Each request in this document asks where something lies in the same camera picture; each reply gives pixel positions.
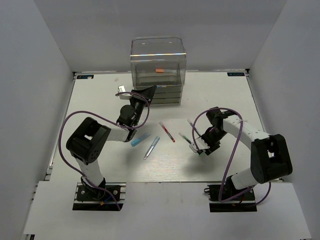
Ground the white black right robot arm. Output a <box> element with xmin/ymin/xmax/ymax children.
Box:
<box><xmin>191</xmin><ymin>107</ymin><xmax>293</xmax><ymax>203</ymax></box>

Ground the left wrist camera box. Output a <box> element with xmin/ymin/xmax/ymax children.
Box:
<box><xmin>115</xmin><ymin>85</ymin><xmax>132</xmax><ymax>100</ymax></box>

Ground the clear acrylic drawer organizer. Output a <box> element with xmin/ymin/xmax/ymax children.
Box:
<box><xmin>130</xmin><ymin>36</ymin><xmax>187</xmax><ymax>105</ymax></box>

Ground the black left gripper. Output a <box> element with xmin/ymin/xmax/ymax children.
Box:
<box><xmin>128</xmin><ymin>85</ymin><xmax>157</xmax><ymax>126</ymax></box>

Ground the green ink pen refill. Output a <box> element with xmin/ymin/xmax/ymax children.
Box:
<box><xmin>178</xmin><ymin>132</ymin><xmax>192</xmax><ymax>146</ymax></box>

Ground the purple ink pen refill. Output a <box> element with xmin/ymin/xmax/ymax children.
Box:
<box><xmin>187</xmin><ymin>118</ymin><xmax>201</xmax><ymax>137</ymax></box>

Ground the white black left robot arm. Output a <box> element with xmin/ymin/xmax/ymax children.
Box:
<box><xmin>66</xmin><ymin>85</ymin><xmax>157</xmax><ymax>200</ymax></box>

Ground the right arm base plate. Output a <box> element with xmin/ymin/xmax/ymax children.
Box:
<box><xmin>204</xmin><ymin>183</ymin><xmax>259</xmax><ymax>214</ymax></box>

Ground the orange capped eraser stick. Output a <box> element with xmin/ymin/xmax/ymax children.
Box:
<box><xmin>155</xmin><ymin>68</ymin><xmax>165</xmax><ymax>74</ymax></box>

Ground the red ink pen refill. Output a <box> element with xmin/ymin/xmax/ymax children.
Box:
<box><xmin>159</xmin><ymin>121</ymin><xmax>176</xmax><ymax>143</ymax></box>

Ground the blue capped correction stick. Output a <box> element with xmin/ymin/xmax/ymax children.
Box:
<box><xmin>130</xmin><ymin>133</ymin><xmax>151</xmax><ymax>147</ymax></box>

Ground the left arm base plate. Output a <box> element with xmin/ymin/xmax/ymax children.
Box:
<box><xmin>72</xmin><ymin>182</ymin><xmax>126</xmax><ymax>212</ymax></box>

